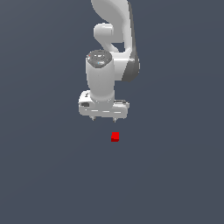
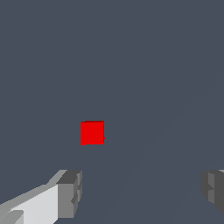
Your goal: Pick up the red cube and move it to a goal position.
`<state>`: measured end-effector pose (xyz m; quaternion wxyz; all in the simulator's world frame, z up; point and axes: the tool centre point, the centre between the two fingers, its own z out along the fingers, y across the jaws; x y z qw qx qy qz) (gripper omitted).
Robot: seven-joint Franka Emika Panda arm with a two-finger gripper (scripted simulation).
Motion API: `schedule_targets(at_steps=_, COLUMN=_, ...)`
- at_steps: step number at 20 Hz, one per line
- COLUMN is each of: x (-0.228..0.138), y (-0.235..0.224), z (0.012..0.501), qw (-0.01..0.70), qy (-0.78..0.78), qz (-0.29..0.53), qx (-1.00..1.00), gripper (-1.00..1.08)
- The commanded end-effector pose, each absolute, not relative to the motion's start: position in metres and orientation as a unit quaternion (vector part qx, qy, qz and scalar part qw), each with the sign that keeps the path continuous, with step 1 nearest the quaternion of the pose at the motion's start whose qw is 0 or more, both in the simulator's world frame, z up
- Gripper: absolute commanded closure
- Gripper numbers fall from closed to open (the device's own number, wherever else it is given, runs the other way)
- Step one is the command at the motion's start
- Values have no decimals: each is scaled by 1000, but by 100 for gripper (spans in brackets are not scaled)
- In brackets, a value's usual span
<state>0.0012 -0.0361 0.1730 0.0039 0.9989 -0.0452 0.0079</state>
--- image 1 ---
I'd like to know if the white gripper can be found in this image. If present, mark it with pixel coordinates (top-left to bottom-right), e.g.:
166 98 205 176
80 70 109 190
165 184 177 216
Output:
77 89 130 123

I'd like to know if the small red cube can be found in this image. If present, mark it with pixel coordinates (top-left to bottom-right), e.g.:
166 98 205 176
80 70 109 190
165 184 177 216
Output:
110 131 120 143

